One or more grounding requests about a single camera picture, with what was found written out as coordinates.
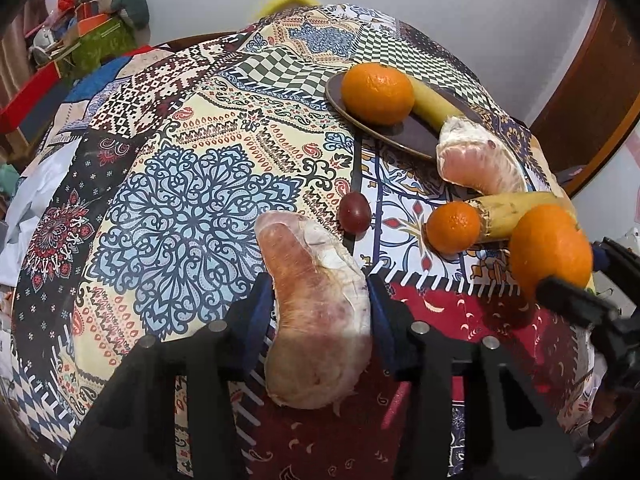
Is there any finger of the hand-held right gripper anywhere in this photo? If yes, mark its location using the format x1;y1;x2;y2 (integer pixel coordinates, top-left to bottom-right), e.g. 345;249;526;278
590;238;640;283
534;275;622;332

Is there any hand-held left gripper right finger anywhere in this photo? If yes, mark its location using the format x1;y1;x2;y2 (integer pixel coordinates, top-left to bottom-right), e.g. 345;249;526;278
367;272;583;480

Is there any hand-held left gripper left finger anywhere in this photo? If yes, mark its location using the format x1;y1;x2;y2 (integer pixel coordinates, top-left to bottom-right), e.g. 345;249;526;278
57;270;274;480

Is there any large orange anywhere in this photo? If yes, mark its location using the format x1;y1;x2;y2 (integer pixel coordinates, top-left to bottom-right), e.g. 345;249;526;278
509;205;595;304
341;62;416;126

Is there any pink pomelo segment with membrane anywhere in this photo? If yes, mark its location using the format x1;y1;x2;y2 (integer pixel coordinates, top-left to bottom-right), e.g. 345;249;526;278
255;210;374;416

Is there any yellow-green banana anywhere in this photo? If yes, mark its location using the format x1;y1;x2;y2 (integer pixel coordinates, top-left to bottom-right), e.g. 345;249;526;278
465;191;576;239
410;80;472;133

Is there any dark red grape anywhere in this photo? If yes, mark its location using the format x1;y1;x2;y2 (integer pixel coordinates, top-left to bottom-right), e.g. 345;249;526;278
337;191;372;234

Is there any small mandarin orange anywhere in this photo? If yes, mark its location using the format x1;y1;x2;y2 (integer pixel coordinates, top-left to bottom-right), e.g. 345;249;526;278
426;201;484;255

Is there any dark brown round plate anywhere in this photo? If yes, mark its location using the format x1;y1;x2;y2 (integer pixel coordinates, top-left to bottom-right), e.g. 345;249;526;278
325;71;501;163

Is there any patchwork patterned blanket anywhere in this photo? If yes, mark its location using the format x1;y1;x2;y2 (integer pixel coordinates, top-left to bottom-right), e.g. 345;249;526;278
10;4;601;480

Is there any brown wooden door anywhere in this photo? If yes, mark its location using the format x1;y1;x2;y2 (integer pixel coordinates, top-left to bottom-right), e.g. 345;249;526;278
529;0;640;197

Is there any peeled pink pomelo chunk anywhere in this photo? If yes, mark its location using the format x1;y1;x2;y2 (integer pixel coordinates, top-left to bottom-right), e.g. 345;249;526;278
435;116;527;197

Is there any green patterned bag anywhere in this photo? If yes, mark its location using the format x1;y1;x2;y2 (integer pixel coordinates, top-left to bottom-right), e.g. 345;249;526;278
70;17;137;80

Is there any orange cardboard box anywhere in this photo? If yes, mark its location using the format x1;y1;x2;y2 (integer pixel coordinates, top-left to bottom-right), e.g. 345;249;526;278
75;2;122;37

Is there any dark wooden bed frame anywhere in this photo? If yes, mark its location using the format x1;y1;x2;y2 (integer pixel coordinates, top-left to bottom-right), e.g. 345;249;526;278
149;30;246;53

